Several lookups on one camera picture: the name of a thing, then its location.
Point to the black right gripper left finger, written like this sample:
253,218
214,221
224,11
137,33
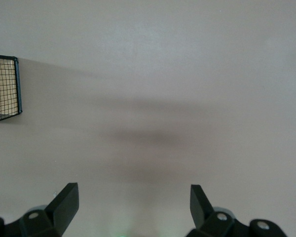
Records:
61,212

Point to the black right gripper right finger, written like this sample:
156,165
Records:
202,214

